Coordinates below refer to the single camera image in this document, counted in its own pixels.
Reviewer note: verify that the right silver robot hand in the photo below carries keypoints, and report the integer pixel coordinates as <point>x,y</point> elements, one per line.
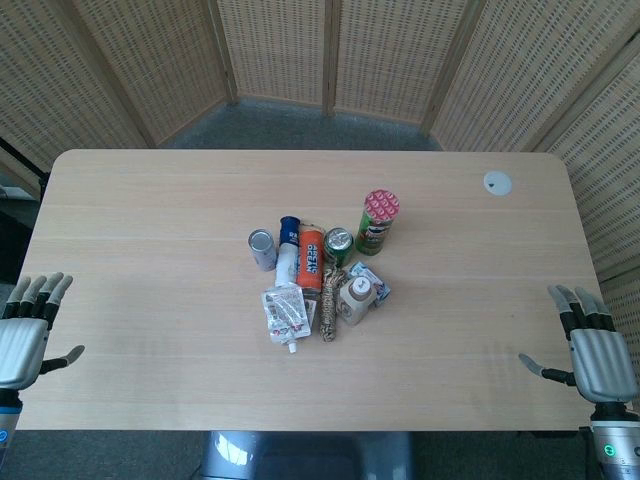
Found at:
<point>597,357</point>

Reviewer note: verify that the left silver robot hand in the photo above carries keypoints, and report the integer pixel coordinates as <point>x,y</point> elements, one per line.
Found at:
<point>20,345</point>

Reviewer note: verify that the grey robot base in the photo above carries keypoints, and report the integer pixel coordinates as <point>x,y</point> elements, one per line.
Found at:
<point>305,456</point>

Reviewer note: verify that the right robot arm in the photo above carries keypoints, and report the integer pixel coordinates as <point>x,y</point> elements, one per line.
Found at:
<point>617,442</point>

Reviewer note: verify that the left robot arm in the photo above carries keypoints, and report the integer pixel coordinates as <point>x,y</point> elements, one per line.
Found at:
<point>7,430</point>

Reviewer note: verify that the white spout pouch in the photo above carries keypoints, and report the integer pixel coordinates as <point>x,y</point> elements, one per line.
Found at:
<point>284,314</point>

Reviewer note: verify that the black stand pole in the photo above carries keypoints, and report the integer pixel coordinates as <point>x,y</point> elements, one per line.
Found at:
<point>21,159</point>

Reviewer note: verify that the blue and white drink carton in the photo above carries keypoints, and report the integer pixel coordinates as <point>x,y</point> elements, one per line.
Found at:
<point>376,285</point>

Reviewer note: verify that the beige bottle with brown cap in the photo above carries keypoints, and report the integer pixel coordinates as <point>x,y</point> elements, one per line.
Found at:
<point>356,300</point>

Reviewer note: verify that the green Pringles tube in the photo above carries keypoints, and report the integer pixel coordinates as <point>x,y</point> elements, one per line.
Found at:
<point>374,225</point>

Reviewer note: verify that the silver slim can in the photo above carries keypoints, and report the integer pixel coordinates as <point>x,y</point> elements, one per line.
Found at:
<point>262,249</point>

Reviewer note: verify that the leopard print snack tube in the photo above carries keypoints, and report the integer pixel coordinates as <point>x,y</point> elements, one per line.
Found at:
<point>329,307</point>

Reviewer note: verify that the green soda can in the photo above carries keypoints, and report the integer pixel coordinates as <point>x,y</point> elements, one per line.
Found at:
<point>338,247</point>

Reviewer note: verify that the blue and white bottle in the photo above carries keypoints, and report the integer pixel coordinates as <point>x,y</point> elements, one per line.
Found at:
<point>288,252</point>

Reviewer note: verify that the orange Arctic Ocean can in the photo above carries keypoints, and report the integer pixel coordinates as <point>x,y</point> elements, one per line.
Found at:
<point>310,260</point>

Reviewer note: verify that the woven bamboo folding screen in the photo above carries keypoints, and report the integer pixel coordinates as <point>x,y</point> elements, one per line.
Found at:
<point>320,65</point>

